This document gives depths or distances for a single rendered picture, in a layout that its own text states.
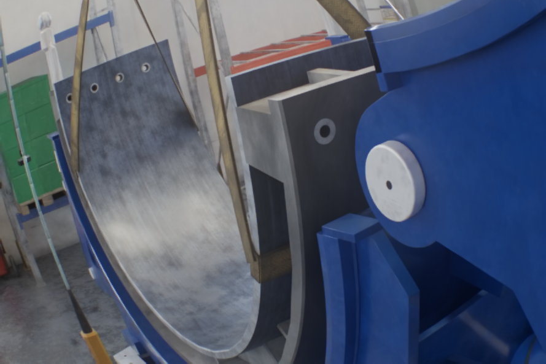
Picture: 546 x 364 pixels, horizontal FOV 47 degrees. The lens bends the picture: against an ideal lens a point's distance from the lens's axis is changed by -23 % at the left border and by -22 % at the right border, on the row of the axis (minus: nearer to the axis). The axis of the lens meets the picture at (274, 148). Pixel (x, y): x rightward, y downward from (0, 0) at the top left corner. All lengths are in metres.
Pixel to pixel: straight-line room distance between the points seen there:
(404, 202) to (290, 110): 0.32
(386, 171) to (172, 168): 2.35
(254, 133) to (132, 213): 1.90
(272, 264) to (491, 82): 0.90
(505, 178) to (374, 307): 0.54
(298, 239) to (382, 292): 0.22
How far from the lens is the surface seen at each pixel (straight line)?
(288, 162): 1.43
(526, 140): 0.98
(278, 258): 1.73
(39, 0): 9.01
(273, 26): 10.23
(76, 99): 3.27
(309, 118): 1.43
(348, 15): 2.02
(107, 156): 3.46
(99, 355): 2.75
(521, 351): 1.34
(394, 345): 1.48
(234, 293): 3.01
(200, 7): 1.87
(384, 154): 1.21
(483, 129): 1.04
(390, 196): 1.23
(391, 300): 1.41
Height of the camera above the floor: 2.59
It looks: 13 degrees down
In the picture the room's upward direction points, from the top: 14 degrees counter-clockwise
